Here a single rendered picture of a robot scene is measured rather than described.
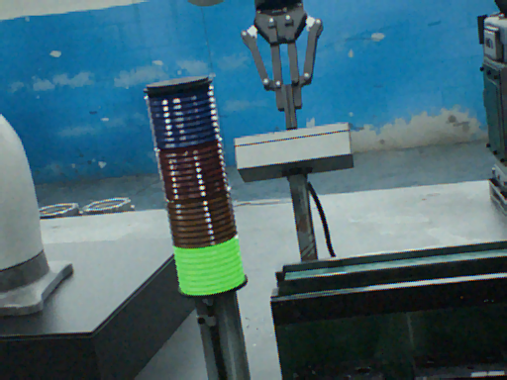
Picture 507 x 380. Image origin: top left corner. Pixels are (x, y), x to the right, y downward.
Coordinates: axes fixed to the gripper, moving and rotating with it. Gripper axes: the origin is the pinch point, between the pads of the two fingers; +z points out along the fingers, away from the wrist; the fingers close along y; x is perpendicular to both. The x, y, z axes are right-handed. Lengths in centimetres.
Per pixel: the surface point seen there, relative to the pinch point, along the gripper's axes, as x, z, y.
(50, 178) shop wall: 561, -188, -249
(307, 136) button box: -3.5, 5.8, 2.4
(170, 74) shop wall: 507, -242, -128
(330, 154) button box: -3.5, 9.2, 5.3
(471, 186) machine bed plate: 68, -2, 32
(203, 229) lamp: -52, 30, -5
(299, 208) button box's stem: 2.0, 15.0, -0.4
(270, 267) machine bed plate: 31.2, 17.6, -8.9
